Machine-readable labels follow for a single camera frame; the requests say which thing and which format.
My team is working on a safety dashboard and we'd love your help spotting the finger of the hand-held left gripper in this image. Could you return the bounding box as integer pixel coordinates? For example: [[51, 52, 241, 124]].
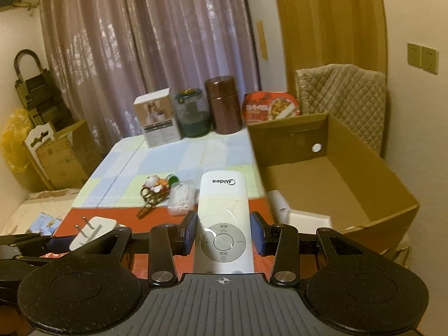
[[0, 254, 53, 270], [0, 233, 72, 254]]

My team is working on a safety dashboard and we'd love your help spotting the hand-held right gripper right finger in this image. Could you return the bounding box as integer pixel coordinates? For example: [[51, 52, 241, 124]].
[[250, 212, 372, 286]]

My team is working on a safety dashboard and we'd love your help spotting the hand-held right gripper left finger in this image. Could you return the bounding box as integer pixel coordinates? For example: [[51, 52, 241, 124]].
[[70, 211, 197, 286]]

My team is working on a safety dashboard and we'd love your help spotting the white wall charger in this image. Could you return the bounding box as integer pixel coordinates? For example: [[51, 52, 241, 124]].
[[69, 216, 118, 251]]

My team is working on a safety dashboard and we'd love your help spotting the white remote control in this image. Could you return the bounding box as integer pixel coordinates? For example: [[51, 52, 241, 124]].
[[193, 170, 255, 274]]

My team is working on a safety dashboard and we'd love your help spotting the beige travel plug adapter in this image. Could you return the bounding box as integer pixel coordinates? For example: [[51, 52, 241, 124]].
[[286, 209, 332, 233]]

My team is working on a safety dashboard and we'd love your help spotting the cardboard box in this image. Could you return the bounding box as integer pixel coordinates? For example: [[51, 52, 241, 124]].
[[246, 113, 420, 253]]

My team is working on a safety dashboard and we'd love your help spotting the blue green printed box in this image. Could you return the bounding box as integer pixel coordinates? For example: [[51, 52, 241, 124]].
[[30, 212, 66, 236]]

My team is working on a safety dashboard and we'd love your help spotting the clear box of white pieces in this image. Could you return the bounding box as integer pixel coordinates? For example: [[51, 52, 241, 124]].
[[167, 179, 199, 217]]

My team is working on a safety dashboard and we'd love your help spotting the cream patterned cloth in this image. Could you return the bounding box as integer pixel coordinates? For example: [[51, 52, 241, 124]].
[[0, 188, 82, 236]]

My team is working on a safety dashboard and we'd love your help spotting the red printed mat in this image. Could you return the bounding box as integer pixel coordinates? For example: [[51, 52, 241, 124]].
[[52, 196, 281, 281]]

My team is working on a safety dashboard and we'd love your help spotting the pastel checked tablecloth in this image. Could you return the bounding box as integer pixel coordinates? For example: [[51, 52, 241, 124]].
[[71, 128, 268, 215]]

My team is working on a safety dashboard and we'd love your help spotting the large brown shipping carton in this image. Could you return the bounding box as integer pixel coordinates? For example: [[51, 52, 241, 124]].
[[35, 119, 104, 190]]

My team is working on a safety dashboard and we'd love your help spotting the white chair back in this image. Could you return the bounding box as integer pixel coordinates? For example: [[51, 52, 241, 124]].
[[23, 122, 57, 191]]

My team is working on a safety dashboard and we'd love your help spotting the yellow plastic bag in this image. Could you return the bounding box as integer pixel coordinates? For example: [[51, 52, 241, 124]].
[[0, 108, 36, 174]]

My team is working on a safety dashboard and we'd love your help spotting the green glass jar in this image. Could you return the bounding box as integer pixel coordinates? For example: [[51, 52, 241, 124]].
[[174, 87, 212, 138]]

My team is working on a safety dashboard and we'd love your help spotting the white product box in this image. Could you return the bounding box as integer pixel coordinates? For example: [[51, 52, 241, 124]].
[[132, 87, 181, 149]]

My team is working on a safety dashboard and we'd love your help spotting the red instant meal bowl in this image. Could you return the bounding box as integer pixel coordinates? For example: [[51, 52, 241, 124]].
[[242, 90, 303, 124]]

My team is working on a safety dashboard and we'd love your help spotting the brown metal canister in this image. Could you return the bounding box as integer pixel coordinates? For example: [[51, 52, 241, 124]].
[[204, 76, 244, 135]]

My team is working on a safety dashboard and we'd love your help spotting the dark folding rack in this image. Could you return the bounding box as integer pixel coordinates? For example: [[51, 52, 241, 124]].
[[13, 49, 72, 132]]

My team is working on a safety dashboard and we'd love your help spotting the beige quilted chair cover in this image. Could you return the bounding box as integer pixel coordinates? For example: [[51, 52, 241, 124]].
[[295, 64, 388, 163]]

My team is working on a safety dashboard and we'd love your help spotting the pink curtain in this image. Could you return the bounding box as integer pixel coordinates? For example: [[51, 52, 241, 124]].
[[38, 0, 261, 148]]

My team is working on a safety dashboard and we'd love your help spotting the wooden door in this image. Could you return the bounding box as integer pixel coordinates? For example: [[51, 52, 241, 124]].
[[271, 0, 391, 120]]

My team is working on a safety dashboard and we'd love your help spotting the beige wall socket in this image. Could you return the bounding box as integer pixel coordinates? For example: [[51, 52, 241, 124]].
[[421, 46, 439, 74], [407, 43, 423, 68]]

